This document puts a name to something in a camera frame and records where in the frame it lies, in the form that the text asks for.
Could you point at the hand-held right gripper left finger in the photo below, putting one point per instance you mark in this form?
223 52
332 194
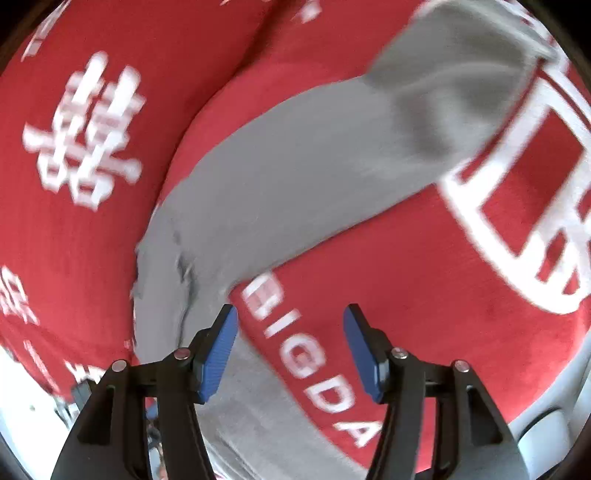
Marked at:
219 355

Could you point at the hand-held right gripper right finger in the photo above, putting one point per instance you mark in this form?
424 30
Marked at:
364 356

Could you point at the grey fleece garment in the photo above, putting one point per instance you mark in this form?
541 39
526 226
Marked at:
277 184

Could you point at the red printed blanket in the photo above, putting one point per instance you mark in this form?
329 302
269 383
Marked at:
83 240

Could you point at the white rounded plastic object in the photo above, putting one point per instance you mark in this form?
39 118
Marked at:
545 434

